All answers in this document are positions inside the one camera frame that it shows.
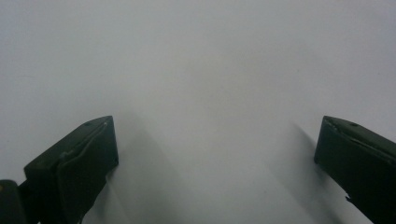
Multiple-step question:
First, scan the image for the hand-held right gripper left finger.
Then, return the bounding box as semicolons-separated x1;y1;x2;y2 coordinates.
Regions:
23;115;120;224

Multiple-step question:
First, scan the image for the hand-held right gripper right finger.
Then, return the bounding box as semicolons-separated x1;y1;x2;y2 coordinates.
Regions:
313;115;396;224

